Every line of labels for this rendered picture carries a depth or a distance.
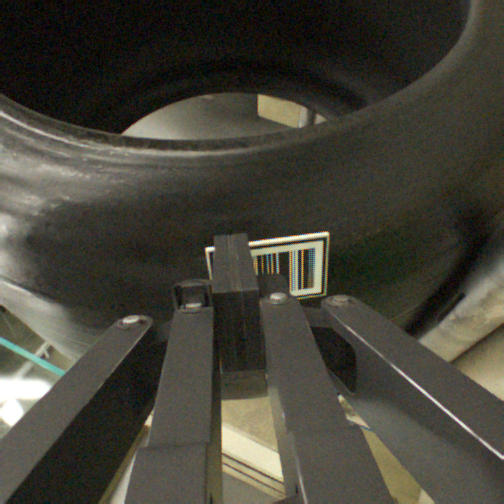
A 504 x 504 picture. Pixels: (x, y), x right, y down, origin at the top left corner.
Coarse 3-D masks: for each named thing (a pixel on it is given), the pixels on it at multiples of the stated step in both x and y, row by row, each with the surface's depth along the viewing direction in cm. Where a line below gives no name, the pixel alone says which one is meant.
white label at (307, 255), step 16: (272, 240) 21; (288, 240) 21; (304, 240) 22; (320, 240) 22; (208, 256) 21; (256, 256) 22; (272, 256) 22; (288, 256) 22; (304, 256) 22; (320, 256) 22; (256, 272) 22; (272, 272) 22; (288, 272) 23; (304, 272) 23; (320, 272) 23; (304, 288) 23; (320, 288) 24
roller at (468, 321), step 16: (496, 240) 25; (480, 256) 27; (496, 256) 25; (464, 272) 30; (480, 272) 27; (496, 272) 26; (448, 288) 32; (464, 288) 29; (480, 288) 28; (496, 288) 27; (432, 304) 36; (448, 304) 32; (464, 304) 30; (480, 304) 29; (496, 304) 28; (432, 320) 35; (448, 320) 32; (464, 320) 31; (480, 320) 30; (496, 320) 29; (416, 336) 38; (432, 336) 36; (448, 336) 34; (464, 336) 33; (480, 336) 32; (448, 352) 36
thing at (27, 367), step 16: (0, 352) 93; (16, 352) 93; (0, 368) 91; (16, 368) 91; (32, 368) 91; (48, 368) 91; (0, 384) 90; (16, 384) 90; (32, 384) 90; (48, 384) 90; (0, 400) 88; (16, 400) 88; (32, 400) 88; (0, 416) 87; (16, 416) 87; (0, 432) 85
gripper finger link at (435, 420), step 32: (352, 320) 12; (384, 320) 12; (384, 352) 10; (416, 352) 10; (352, 384) 13; (384, 384) 10; (416, 384) 9; (448, 384) 9; (384, 416) 11; (416, 416) 9; (448, 416) 8; (480, 416) 8; (416, 448) 9; (448, 448) 8; (480, 448) 8; (416, 480) 10; (448, 480) 9; (480, 480) 8
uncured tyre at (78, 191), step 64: (0, 0) 48; (64, 0) 55; (128, 0) 61; (192, 0) 64; (256, 0) 64; (320, 0) 61; (384, 0) 56; (448, 0) 48; (0, 64) 50; (64, 64) 60; (128, 64) 67; (192, 64) 69; (256, 64) 69; (320, 64) 68; (384, 64) 62; (448, 64) 27; (0, 128) 25; (64, 128) 25; (320, 128) 25; (384, 128) 25; (448, 128) 25; (0, 192) 24; (64, 192) 23; (128, 192) 23; (192, 192) 23; (256, 192) 23; (320, 192) 23; (384, 192) 24; (448, 192) 25; (0, 256) 25; (64, 256) 24; (128, 256) 23; (192, 256) 23; (384, 256) 25; (448, 256) 27; (64, 320) 26; (256, 384) 36
